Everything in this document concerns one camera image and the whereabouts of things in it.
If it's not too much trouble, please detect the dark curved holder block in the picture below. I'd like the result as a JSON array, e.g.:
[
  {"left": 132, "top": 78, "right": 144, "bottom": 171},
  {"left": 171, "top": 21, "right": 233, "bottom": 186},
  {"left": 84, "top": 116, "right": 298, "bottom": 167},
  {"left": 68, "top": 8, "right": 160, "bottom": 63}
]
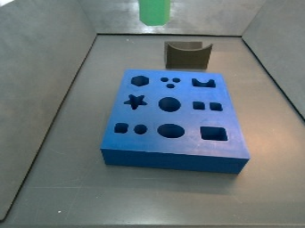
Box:
[{"left": 164, "top": 41, "right": 213, "bottom": 69}]

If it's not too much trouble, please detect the green hexagon peg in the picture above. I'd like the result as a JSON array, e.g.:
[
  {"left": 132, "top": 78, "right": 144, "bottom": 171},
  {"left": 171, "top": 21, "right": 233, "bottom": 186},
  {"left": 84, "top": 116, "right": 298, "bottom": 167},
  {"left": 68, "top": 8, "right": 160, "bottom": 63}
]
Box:
[{"left": 138, "top": 0, "right": 170, "bottom": 26}]

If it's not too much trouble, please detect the blue shape sorter block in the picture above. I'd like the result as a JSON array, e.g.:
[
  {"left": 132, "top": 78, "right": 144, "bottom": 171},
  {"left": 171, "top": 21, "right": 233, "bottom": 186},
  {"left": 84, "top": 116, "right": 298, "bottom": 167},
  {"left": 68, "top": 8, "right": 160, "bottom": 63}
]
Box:
[{"left": 100, "top": 69, "right": 250, "bottom": 174}]

